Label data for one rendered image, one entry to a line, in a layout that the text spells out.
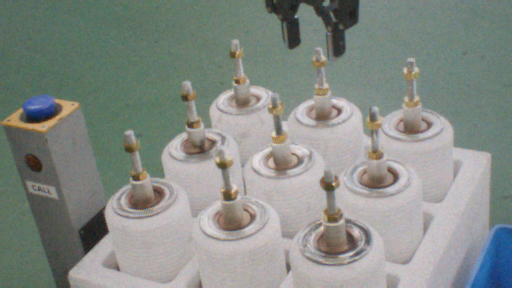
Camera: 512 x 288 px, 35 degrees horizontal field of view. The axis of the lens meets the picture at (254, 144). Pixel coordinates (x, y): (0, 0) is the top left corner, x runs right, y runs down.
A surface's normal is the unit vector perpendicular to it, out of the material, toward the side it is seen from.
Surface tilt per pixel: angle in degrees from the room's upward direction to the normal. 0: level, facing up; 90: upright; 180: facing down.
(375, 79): 0
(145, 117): 0
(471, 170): 0
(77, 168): 90
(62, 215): 90
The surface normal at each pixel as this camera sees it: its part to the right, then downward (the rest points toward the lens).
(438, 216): -0.13, -0.85
